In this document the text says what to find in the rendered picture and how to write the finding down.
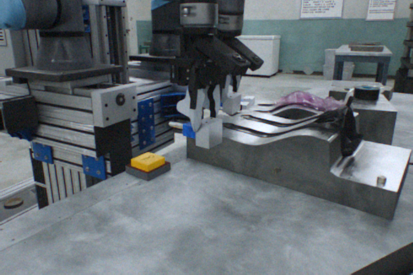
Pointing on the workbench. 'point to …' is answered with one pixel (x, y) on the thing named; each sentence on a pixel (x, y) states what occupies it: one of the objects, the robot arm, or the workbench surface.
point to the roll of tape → (366, 92)
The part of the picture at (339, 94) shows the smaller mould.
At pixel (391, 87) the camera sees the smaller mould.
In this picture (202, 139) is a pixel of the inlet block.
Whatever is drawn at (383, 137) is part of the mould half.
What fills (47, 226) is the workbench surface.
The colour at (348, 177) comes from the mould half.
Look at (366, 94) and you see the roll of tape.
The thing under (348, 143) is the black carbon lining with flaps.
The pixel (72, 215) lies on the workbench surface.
